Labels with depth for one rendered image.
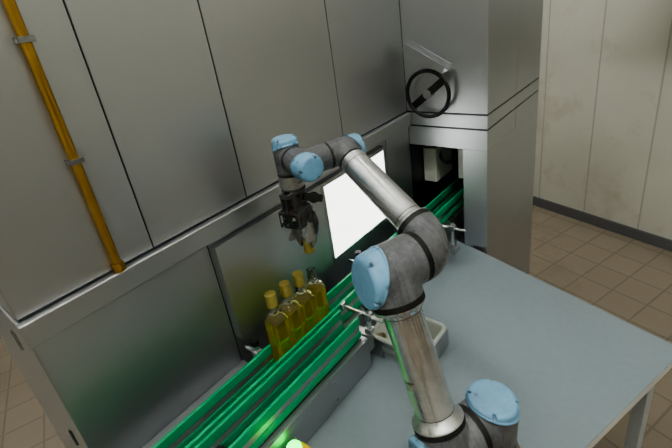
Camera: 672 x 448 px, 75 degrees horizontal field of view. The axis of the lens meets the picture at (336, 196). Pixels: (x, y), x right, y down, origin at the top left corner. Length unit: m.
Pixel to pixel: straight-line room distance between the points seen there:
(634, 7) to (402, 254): 2.87
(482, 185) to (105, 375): 1.56
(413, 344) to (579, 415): 0.72
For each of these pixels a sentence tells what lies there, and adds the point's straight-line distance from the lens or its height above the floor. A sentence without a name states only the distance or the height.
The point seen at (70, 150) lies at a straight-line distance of 1.08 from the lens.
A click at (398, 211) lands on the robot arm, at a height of 1.45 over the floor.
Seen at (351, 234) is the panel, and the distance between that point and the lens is 1.78.
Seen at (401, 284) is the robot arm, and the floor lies 1.39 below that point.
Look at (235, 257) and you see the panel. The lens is 1.36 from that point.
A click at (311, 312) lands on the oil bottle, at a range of 1.45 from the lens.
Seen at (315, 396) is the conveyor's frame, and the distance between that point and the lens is 1.41.
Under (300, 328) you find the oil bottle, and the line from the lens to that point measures 1.44.
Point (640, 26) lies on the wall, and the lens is 3.52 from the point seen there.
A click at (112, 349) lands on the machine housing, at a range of 1.28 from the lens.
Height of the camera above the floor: 1.92
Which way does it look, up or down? 24 degrees down
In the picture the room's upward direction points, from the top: 9 degrees counter-clockwise
